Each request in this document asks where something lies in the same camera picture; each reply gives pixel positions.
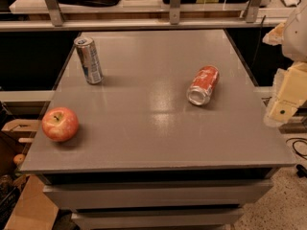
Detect red coke can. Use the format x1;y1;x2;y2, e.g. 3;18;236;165
186;65;220;106

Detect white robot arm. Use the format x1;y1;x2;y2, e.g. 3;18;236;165
262;0;307;127

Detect metal shelf rail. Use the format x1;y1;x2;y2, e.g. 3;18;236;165
0;0;291;32

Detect grey drawer cabinet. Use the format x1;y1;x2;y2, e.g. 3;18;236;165
22;30;295;230

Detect black cable on floor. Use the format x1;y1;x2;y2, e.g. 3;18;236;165
285;137;307;179

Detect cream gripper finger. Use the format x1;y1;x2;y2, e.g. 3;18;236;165
262;22;285;46
264;61;307;127

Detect silver blue energy drink can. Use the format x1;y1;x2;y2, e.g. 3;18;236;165
74;36;104;84

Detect red apple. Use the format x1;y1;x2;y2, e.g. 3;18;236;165
41;107;79;142

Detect cardboard box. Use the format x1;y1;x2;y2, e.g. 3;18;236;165
4;175;59;230

